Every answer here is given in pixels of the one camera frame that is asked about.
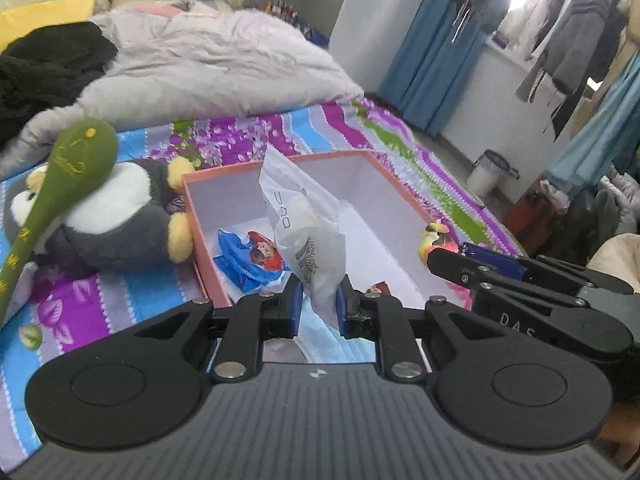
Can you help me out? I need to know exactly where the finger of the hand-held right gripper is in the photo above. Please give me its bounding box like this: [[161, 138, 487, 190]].
[[458, 241, 635, 296], [426, 248, 585, 312]]

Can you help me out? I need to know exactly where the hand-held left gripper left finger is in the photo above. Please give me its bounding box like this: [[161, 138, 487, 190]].
[[125, 276, 306, 383]]

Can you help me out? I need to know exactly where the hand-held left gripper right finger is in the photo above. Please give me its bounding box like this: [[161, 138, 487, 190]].
[[335, 280, 521, 383]]

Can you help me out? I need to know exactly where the colourful bird toy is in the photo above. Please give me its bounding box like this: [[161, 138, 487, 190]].
[[419, 221, 458, 263]]

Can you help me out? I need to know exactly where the blue printed packet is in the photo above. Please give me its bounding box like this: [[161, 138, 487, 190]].
[[214, 227, 293, 293]]

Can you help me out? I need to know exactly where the orange cardboard box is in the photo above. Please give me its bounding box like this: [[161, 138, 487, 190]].
[[181, 150, 473, 311]]

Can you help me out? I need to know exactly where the clear plastic bag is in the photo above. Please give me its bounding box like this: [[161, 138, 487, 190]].
[[258, 142, 347, 331]]

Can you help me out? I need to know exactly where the red-brown stool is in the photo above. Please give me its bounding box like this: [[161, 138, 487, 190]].
[[505, 180, 571, 256]]

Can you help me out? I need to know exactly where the white trash bin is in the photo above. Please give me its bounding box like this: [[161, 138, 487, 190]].
[[466, 149, 521, 198]]

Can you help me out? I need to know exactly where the pile of clothes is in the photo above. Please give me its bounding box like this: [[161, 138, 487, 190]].
[[565, 145, 640, 291]]

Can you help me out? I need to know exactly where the teal hanging cloth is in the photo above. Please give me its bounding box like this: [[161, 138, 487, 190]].
[[545, 55, 640, 196]]

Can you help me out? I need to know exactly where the floral striped bed sheet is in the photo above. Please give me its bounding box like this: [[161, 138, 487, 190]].
[[0, 97, 526, 461]]

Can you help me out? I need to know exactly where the grey penguin plush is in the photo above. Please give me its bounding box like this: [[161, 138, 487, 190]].
[[2, 155, 196, 273]]

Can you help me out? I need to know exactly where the blue curtain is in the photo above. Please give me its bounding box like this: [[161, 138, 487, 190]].
[[380, 0, 493, 136]]

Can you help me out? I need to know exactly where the grey hanging jacket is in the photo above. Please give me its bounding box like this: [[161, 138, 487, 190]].
[[517, 0, 633, 106]]

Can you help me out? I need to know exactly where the grey duvet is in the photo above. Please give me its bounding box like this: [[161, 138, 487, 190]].
[[0, 2, 365, 176]]

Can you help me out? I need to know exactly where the built-in wardrobe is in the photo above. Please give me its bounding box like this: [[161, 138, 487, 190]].
[[327, 0, 436, 96]]

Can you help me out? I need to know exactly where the green plush stick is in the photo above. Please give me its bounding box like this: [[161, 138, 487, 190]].
[[0, 116, 120, 326]]

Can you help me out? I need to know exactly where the row of small bottles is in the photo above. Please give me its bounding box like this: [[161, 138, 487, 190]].
[[262, 0, 311, 28]]

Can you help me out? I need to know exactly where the pink cloth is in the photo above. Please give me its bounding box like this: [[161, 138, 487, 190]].
[[132, 2, 201, 21]]

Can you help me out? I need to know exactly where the black clothing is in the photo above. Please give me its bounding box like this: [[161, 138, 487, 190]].
[[0, 21, 120, 148]]

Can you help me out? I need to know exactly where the yellow pillow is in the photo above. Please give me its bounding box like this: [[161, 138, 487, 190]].
[[0, 0, 97, 53]]

